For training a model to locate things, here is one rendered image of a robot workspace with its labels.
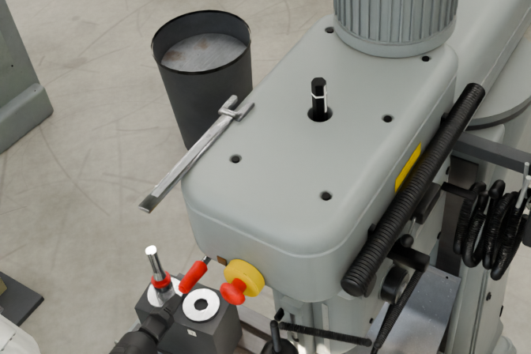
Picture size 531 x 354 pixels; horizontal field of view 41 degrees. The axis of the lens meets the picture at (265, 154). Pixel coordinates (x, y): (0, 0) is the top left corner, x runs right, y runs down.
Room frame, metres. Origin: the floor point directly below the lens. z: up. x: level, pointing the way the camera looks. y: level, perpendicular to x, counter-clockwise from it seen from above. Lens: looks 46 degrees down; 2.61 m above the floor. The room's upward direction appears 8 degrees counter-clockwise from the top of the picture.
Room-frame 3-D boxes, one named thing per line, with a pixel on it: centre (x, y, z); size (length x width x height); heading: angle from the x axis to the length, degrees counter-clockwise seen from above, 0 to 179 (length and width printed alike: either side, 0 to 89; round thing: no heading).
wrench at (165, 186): (0.72, 0.10, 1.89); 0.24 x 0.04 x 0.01; 142
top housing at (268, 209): (0.78, -0.10, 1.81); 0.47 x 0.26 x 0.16; 142
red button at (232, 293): (0.57, 0.07, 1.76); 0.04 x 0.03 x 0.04; 52
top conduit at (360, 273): (0.70, -0.22, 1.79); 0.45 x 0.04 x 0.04; 142
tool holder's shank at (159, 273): (1.01, 0.29, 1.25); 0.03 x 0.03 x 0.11
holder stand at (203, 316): (0.98, 0.25, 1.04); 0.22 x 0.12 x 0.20; 61
